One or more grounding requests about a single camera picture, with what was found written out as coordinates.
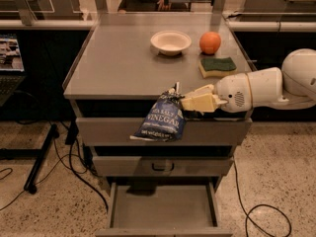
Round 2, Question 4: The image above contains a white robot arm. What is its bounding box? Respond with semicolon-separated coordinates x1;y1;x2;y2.
181;48;316;113

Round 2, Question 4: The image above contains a bottom drawer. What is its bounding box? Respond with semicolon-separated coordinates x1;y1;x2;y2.
95;181;232;237

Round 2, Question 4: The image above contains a top drawer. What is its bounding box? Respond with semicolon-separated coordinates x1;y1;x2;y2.
76;118;252;146

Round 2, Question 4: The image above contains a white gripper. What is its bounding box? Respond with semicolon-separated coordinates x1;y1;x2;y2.
181;67;289;113

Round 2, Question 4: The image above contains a white bowl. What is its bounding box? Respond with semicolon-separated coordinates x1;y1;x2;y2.
150;31;192;56

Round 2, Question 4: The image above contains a green yellow sponge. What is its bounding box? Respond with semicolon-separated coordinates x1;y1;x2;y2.
198;57;237;78

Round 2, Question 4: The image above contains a drawer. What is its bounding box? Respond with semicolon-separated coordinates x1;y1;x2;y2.
95;181;232;237
76;118;252;146
93;156;233;177

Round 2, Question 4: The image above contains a black floor cable right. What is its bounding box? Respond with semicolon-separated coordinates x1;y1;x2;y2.
232;160;293;237

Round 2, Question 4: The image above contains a blue chip bag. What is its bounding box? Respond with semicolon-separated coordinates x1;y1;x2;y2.
130;82;186;142

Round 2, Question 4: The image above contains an orange fruit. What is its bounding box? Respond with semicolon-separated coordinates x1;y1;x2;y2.
199;32;221;54

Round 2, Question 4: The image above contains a grey drawer cabinet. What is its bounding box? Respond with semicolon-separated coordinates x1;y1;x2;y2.
62;11;269;237

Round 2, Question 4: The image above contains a laptop with screen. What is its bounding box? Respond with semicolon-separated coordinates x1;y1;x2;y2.
0;34;26;106

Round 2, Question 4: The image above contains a black stand leg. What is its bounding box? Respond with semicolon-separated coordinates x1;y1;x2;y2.
0;124;59;195

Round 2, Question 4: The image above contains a middle drawer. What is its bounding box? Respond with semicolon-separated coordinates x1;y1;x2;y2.
93;156;233;177

